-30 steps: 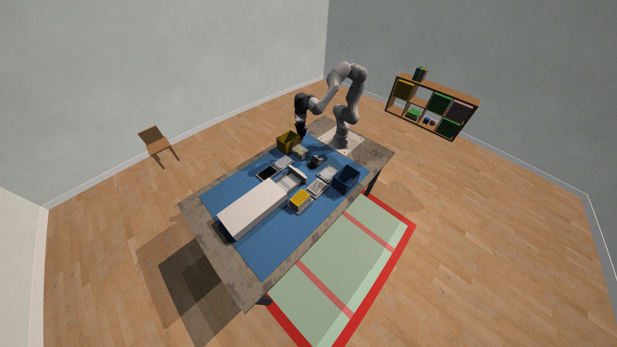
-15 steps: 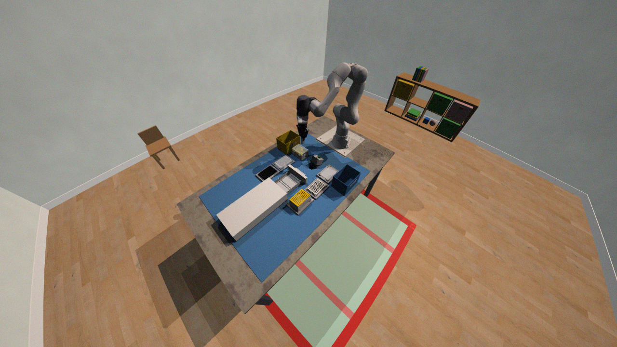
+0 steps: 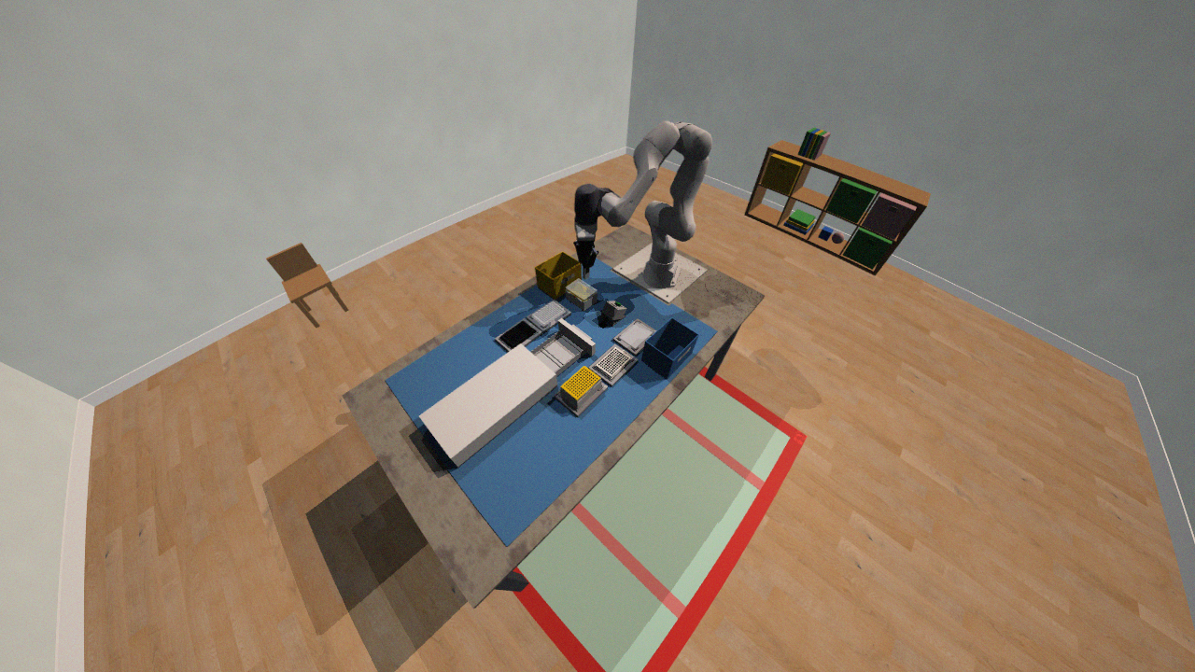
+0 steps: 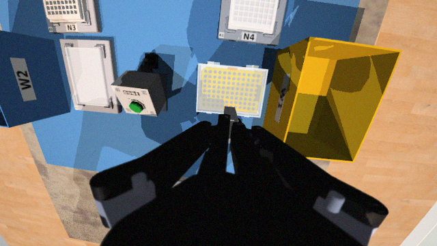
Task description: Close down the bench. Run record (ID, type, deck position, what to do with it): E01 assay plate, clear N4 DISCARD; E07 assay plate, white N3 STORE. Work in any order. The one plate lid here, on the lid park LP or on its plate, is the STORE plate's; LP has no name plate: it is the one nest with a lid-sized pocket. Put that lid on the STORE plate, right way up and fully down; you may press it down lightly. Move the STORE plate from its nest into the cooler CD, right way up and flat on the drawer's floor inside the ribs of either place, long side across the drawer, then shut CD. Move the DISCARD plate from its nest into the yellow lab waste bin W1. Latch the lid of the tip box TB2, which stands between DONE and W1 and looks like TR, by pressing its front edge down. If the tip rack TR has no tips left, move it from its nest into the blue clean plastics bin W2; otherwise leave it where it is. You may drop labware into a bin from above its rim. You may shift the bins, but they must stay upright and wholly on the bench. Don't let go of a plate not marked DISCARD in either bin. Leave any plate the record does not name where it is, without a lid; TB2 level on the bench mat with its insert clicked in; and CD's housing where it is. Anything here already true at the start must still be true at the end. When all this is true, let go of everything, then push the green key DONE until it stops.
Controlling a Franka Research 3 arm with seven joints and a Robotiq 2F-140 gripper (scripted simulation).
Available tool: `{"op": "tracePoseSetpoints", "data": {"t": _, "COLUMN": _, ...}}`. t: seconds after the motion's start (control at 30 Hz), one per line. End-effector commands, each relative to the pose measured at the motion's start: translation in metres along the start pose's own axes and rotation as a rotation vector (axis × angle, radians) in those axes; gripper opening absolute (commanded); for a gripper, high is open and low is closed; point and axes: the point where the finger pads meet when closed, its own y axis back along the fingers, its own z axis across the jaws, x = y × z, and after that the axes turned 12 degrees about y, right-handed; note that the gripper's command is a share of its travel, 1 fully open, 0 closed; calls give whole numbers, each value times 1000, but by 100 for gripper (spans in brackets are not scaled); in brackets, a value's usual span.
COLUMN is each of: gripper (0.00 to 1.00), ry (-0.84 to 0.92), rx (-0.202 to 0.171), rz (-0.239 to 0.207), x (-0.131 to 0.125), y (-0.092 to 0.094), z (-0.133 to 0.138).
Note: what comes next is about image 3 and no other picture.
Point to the yellow plate with grid of black holes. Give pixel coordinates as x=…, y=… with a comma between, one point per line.
x=580, y=387

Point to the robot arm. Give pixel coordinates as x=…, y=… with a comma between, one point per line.
x=664, y=220

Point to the blue bench mat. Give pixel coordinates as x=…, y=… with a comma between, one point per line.
x=514, y=478

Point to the yellow bin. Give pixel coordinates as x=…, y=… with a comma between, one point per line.
x=559, y=267

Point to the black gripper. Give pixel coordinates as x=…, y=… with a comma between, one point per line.
x=586, y=258

